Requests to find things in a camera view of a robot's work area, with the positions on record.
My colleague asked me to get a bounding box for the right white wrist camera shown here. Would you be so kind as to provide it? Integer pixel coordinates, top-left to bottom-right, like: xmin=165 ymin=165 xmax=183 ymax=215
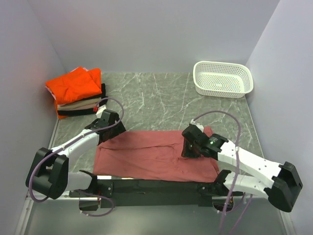
xmin=190 ymin=119 xmax=204 ymax=132

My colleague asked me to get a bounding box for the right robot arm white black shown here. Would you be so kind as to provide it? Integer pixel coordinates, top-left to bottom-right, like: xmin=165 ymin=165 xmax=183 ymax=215
xmin=182 ymin=124 xmax=303 ymax=212

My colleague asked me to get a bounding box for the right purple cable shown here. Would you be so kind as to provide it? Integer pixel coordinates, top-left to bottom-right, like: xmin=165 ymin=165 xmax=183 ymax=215
xmin=190 ymin=110 xmax=253 ymax=235

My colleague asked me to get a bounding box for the aluminium rail frame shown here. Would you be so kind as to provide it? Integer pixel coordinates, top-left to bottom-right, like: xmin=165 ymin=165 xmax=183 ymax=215
xmin=25 ymin=120 xmax=69 ymax=202

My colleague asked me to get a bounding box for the beige folded t shirt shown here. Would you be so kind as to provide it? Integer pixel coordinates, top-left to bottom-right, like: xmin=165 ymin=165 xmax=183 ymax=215
xmin=57 ymin=97 xmax=101 ymax=111

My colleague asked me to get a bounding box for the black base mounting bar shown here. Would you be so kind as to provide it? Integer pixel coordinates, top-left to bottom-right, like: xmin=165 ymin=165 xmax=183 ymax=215
xmin=68 ymin=178 xmax=245 ymax=209

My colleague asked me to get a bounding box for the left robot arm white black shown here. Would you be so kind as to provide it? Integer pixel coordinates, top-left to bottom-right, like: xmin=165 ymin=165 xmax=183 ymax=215
xmin=25 ymin=110 xmax=126 ymax=199

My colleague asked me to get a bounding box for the pink red t shirt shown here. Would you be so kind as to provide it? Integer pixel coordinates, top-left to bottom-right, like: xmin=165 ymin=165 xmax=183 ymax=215
xmin=93 ymin=130 xmax=220 ymax=183

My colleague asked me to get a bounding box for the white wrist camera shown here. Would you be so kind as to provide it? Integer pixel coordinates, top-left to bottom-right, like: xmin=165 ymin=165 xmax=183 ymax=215
xmin=190 ymin=119 xmax=204 ymax=132
xmin=95 ymin=105 xmax=107 ymax=118

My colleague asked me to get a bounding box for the orange folded t shirt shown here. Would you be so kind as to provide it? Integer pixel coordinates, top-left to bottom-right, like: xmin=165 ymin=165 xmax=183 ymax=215
xmin=45 ymin=67 xmax=102 ymax=112

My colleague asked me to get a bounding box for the white perforated plastic basket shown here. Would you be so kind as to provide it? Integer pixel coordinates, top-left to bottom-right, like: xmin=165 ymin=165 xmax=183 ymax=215
xmin=193 ymin=61 xmax=254 ymax=98

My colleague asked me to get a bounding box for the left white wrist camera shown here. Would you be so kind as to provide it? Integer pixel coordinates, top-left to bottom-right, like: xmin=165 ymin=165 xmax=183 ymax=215
xmin=95 ymin=105 xmax=107 ymax=118

